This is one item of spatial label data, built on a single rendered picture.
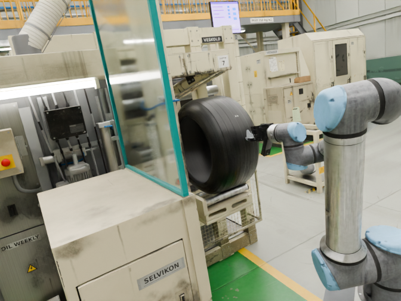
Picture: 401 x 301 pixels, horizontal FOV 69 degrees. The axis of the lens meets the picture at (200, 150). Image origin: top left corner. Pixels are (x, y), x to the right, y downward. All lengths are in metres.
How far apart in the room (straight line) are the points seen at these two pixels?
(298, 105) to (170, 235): 5.63
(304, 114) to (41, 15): 5.45
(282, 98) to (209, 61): 4.07
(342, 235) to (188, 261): 0.50
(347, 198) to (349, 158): 0.14
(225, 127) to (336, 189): 0.79
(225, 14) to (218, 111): 4.19
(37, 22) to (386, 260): 1.82
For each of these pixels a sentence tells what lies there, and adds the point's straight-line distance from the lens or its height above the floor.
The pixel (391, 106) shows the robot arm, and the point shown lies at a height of 1.45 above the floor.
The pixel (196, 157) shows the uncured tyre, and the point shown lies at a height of 1.07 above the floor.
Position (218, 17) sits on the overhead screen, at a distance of 5.63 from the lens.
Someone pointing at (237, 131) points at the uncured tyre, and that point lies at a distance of 1.62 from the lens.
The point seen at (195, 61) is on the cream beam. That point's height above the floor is 1.72.
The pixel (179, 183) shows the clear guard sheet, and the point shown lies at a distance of 0.87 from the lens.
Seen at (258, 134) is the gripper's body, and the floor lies 1.29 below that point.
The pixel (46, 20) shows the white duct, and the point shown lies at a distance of 1.79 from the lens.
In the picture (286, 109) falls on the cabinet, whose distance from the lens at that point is 6.10.
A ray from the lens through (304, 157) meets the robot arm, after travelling 1.40.
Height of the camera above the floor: 1.59
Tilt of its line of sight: 13 degrees down
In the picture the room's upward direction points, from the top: 9 degrees counter-clockwise
